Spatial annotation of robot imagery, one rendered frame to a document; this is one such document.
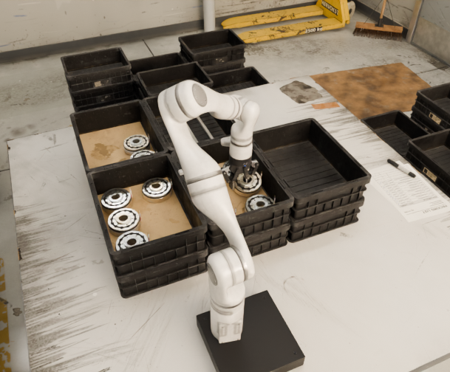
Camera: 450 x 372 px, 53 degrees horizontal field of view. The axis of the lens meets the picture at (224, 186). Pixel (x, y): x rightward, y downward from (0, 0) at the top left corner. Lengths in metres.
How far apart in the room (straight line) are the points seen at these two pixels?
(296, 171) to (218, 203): 0.70
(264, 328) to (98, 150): 0.97
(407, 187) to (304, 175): 0.46
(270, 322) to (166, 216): 0.49
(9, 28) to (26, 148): 2.54
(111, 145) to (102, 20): 2.90
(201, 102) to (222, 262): 0.38
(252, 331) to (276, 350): 0.09
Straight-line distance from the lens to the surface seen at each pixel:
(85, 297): 1.55
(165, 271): 1.47
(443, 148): 2.85
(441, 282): 1.68
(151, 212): 1.56
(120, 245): 1.44
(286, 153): 1.81
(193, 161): 1.08
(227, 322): 1.25
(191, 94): 1.07
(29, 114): 3.85
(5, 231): 2.90
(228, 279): 1.09
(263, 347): 1.34
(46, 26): 4.65
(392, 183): 1.97
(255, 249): 1.56
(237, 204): 1.58
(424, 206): 1.91
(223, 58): 3.20
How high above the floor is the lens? 1.93
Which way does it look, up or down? 42 degrees down
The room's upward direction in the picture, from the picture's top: straight up
